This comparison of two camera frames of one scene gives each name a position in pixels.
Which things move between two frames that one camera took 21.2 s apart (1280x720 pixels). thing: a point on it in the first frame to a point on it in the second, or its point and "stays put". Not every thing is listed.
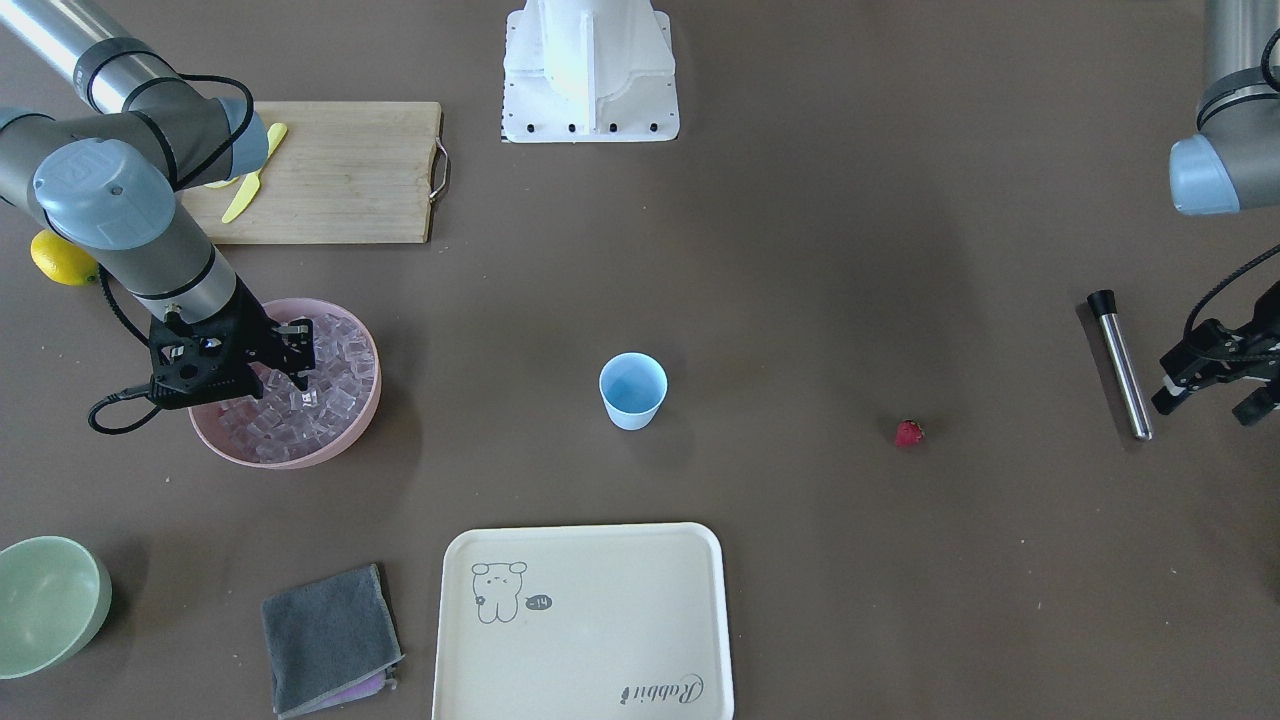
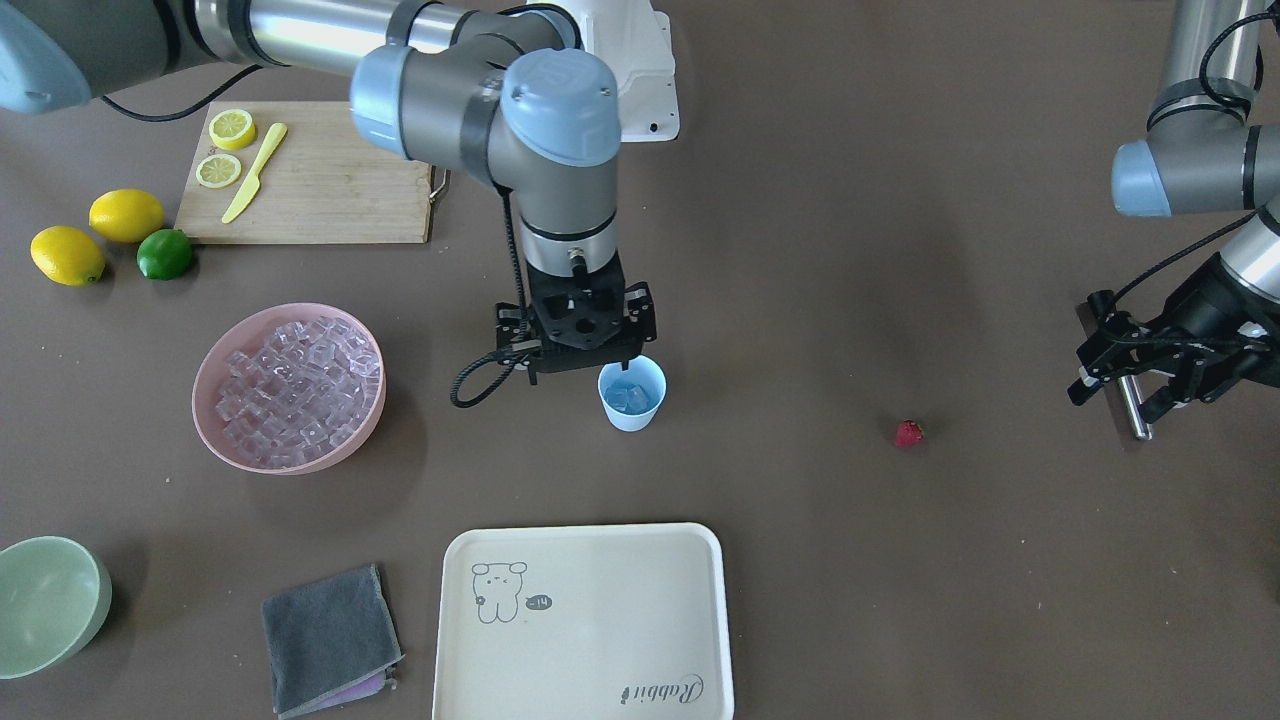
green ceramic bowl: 55,594 stays put
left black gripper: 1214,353 to 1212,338
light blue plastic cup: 632,386 stays put
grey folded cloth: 331,642 stays put
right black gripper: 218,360 to 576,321
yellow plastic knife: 274,136 stays put
